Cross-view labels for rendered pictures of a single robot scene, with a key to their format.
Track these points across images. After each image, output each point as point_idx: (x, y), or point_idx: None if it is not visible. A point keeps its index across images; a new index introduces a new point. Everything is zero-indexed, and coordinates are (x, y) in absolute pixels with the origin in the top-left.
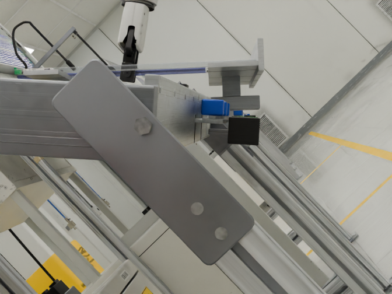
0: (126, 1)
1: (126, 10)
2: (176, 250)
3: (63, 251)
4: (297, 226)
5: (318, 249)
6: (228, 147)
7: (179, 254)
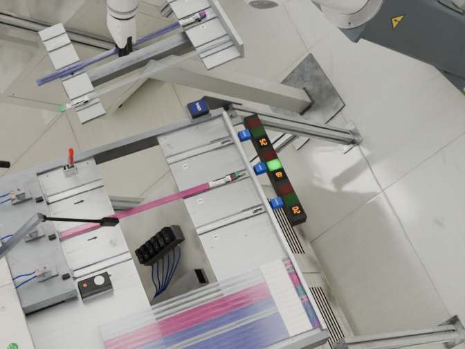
0: (119, 19)
1: (123, 29)
2: (101, 14)
3: (3, 45)
4: (271, 128)
5: (281, 131)
6: (231, 115)
7: (104, 15)
